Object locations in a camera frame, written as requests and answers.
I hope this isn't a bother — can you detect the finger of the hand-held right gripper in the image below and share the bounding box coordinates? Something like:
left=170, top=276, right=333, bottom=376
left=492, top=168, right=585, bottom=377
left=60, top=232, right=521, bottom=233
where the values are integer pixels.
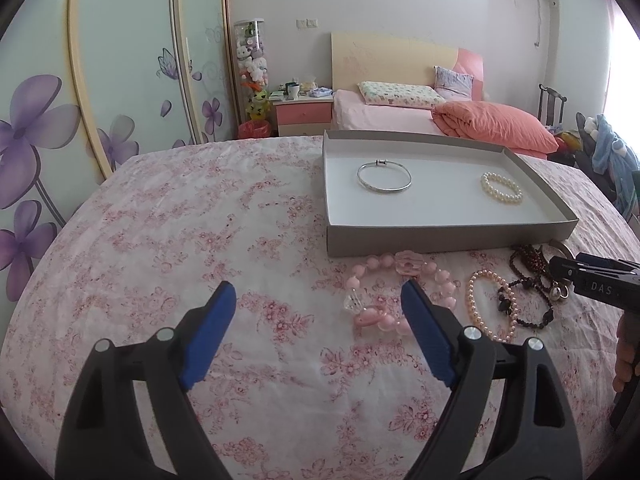
left=574, top=253, right=640, bottom=277
left=548, top=256, right=640, bottom=312

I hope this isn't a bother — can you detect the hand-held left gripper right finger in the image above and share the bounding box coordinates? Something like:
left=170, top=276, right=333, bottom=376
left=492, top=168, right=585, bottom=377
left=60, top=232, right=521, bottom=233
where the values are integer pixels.
left=400, top=278, right=585, bottom=480

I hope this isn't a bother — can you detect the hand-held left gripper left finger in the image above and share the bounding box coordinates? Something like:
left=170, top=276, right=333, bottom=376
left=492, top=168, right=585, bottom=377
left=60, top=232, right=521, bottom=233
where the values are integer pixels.
left=54, top=281, right=237, bottom=480

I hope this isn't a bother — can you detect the wide silver bangle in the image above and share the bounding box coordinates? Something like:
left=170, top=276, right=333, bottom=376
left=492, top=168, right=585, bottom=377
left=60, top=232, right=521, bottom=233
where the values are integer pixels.
left=542, top=241, right=573, bottom=308

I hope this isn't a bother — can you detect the pink pearl bracelet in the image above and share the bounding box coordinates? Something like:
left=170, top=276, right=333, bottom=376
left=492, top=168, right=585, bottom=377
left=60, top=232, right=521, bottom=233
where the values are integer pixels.
left=466, top=269, right=517, bottom=345

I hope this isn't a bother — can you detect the dark red bead bracelet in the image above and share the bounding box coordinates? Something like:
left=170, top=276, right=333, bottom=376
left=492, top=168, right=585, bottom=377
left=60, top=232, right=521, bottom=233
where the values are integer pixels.
left=509, top=244, right=556, bottom=286

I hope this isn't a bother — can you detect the pink bead bracelet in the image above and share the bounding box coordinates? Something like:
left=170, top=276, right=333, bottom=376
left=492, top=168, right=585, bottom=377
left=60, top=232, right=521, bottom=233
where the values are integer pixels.
left=342, top=249, right=460, bottom=337

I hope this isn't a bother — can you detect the black bead bracelet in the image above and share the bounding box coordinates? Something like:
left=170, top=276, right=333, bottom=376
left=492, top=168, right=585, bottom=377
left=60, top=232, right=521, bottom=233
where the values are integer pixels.
left=495, top=280, right=555, bottom=331

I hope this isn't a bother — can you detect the grey cardboard tray box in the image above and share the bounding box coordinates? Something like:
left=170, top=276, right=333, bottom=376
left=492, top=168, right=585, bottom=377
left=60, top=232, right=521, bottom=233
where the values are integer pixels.
left=321, top=129, right=580, bottom=259

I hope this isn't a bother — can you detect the person's right hand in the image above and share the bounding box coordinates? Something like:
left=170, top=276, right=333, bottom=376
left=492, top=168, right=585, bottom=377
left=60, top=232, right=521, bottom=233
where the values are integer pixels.
left=613, top=310, right=640, bottom=395

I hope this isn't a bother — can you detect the pile of colourful clothes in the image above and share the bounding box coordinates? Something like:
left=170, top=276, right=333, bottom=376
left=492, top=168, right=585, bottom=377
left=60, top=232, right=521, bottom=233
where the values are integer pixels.
left=547, top=125, right=583, bottom=155

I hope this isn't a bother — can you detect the dark wooden chair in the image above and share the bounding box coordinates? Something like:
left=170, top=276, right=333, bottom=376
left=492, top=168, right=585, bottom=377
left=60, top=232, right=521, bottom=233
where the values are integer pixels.
left=537, top=83, right=568, bottom=128

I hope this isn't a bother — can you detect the salmon quilt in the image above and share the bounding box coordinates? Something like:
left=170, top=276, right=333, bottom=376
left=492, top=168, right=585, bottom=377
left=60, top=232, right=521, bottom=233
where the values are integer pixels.
left=431, top=100, right=560, bottom=155

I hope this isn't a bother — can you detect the thin silver bangle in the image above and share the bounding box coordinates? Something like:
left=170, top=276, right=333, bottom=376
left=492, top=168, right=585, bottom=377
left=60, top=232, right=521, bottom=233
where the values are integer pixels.
left=356, top=158, right=413, bottom=193

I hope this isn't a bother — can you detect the bright window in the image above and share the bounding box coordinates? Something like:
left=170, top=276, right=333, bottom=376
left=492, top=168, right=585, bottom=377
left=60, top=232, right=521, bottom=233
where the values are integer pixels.
left=600, top=0, right=640, bottom=121

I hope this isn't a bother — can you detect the red plastic bag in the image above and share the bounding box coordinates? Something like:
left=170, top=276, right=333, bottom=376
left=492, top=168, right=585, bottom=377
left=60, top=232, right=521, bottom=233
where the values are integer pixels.
left=238, top=121, right=275, bottom=139

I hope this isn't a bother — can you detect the pink bed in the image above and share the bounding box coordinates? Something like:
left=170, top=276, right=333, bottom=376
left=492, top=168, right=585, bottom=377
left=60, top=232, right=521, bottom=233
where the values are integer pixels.
left=331, top=89, right=551, bottom=158

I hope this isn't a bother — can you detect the white air conditioner pipe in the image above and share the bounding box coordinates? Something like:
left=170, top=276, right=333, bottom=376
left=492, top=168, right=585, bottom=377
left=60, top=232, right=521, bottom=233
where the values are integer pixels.
left=545, top=0, right=564, bottom=92

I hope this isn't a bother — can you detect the purple pillow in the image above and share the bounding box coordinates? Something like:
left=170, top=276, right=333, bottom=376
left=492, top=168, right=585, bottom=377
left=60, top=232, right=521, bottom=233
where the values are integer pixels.
left=433, top=65, right=475, bottom=101

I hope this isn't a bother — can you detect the patterned cream pillow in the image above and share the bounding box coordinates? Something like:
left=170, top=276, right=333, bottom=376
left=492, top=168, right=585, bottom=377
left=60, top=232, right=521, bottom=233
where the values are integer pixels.
left=358, top=81, right=445, bottom=111

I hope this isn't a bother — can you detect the pink white nightstand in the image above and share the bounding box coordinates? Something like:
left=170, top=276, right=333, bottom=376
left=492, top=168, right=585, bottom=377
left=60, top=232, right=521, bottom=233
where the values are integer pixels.
left=271, top=96, right=334, bottom=137

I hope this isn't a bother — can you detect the clear tube of plush toys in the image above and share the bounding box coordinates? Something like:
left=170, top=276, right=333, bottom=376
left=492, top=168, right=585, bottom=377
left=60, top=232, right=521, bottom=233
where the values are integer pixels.
left=233, top=19, right=273, bottom=138

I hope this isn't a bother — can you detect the cream pink bed headboard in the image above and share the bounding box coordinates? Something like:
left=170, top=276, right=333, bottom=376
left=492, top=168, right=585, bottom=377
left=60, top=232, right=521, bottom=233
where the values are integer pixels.
left=331, top=31, right=486, bottom=101

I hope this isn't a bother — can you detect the wardrobe with purple flower doors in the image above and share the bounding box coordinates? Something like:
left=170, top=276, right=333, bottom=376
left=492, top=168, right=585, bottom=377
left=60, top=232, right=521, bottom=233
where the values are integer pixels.
left=0, top=0, right=241, bottom=306

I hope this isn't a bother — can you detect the white pearl bracelet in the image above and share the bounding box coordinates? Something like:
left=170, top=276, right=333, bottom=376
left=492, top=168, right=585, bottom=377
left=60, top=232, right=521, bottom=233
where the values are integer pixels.
left=481, top=172, right=524, bottom=205

